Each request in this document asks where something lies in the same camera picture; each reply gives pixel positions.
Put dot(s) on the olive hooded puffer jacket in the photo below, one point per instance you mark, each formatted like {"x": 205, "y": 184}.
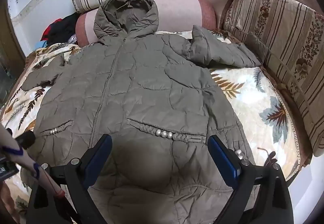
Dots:
{"x": 141, "y": 82}

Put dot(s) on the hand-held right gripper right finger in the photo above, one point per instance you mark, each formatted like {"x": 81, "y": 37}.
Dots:
{"x": 222, "y": 158}

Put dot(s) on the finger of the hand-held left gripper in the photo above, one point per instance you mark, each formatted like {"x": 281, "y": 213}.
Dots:
{"x": 25, "y": 139}

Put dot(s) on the dark wooden frame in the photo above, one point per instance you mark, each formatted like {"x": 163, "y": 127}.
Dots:
{"x": 10, "y": 61}

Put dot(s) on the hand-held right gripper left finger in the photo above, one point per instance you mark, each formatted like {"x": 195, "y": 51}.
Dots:
{"x": 98, "y": 158}

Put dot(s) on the blue cloth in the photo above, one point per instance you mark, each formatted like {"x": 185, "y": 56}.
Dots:
{"x": 40, "y": 44}

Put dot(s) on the leaf print blanket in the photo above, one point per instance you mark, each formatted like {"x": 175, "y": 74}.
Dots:
{"x": 253, "y": 102}

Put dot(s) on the red garment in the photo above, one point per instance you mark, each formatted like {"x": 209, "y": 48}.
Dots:
{"x": 50, "y": 30}

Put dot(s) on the black garment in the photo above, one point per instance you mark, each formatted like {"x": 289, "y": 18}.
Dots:
{"x": 67, "y": 26}

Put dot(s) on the pink and brown sofa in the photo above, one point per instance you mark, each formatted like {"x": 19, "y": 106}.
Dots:
{"x": 182, "y": 11}

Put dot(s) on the person's left forearm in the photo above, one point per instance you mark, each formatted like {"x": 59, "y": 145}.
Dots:
{"x": 5, "y": 201}

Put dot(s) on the wide striped floral cushion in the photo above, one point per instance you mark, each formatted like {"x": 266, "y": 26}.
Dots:
{"x": 286, "y": 36}

